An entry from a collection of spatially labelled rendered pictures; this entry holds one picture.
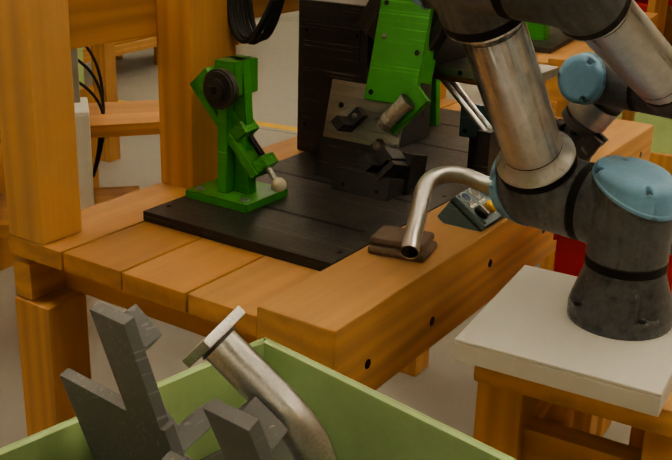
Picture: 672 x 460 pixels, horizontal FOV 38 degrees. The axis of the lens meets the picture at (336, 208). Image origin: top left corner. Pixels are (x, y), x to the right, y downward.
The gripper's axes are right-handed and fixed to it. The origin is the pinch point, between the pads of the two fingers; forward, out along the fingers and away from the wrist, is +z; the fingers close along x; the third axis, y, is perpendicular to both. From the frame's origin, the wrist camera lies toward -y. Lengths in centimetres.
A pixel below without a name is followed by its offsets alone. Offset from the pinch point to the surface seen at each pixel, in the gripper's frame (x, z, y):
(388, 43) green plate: 12.9, 1.3, -38.4
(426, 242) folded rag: -19.5, 6.4, -0.9
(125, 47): 360, 323, -334
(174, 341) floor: 63, 159, -59
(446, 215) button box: -2.7, 10.1, -4.4
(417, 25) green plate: 14.0, -5.3, -36.0
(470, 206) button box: -1.6, 5.9, -2.4
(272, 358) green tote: -69, 2, 3
